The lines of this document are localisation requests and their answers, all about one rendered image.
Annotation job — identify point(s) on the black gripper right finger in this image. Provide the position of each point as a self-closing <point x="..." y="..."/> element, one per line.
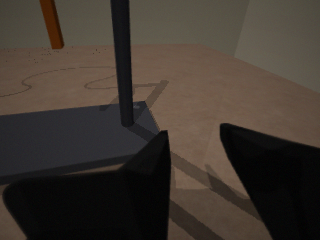
<point x="281" y="177"/>

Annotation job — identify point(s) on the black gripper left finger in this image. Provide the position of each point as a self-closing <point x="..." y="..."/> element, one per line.
<point x="134" y="197"/>

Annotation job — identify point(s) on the orange handle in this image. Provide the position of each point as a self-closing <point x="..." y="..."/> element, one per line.
<point x="52" y="24"/>

